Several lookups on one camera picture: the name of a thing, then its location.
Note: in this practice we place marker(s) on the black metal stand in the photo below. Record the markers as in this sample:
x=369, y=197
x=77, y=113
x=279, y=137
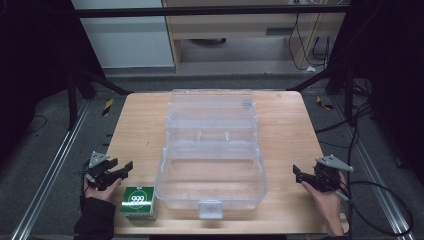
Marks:
x=83, y=83
x=336, y=80

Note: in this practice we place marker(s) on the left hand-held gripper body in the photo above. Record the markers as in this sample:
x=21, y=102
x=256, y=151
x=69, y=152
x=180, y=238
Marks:
x=97, y=172

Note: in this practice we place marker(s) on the yellow and black tape piece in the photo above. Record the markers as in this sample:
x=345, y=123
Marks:
x=107, y=107
x=324, y=104

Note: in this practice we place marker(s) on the clear plastic storage box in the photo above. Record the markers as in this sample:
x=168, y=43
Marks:
x=211, y=156

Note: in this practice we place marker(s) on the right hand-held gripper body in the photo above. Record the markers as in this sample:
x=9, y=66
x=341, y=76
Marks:
x=328, y=173

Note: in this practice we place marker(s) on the person's right hand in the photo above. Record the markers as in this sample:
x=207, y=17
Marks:
x=326, y=203

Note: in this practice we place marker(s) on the green and white medicine box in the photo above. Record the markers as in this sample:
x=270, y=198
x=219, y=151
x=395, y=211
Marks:
x=138, y=201

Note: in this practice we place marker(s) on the light wooden desk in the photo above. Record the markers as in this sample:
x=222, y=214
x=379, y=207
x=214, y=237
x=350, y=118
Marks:
x=233, y=26

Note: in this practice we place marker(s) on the white cabinet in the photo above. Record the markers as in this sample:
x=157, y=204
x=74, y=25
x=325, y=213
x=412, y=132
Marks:
x=126, y=36

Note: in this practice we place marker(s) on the white plug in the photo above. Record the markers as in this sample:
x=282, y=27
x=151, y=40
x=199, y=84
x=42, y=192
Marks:
x=310, y=69

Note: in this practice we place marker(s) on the black horizontal metal bar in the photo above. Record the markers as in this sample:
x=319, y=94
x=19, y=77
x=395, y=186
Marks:
x=200, y=11

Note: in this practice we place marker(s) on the black curtain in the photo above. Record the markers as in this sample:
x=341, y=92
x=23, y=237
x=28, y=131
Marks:
x=390, y=66
x=33, y=60

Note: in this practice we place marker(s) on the aluminium floor rail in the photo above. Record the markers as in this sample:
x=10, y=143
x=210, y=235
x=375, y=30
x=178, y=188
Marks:
x=53, y=166
x=376, y=180

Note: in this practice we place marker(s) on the person's left hand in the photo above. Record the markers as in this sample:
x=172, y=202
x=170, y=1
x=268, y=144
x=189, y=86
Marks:
x=101, y=193

